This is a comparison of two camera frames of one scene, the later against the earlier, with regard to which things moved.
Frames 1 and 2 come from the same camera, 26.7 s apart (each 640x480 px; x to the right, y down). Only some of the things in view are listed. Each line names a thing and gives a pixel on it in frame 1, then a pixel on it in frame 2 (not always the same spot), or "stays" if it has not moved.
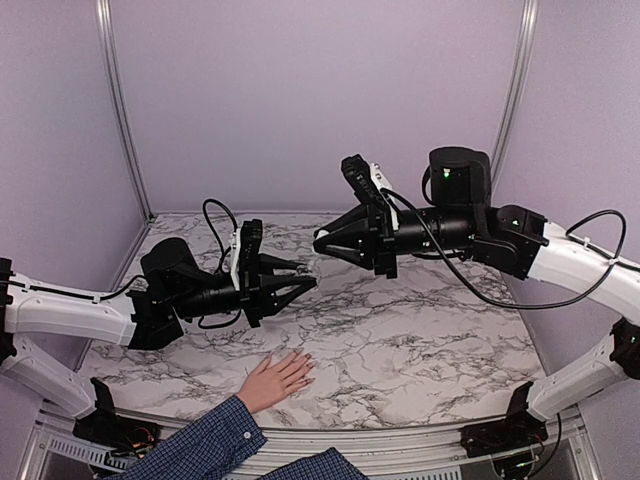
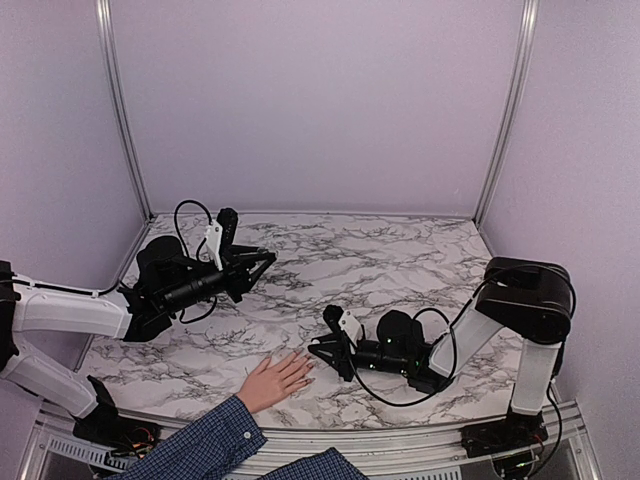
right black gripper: (363, 237) to (340, 351)
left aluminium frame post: (110, 72) stays
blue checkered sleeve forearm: (210, 448) stays
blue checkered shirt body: (326, 465) stays
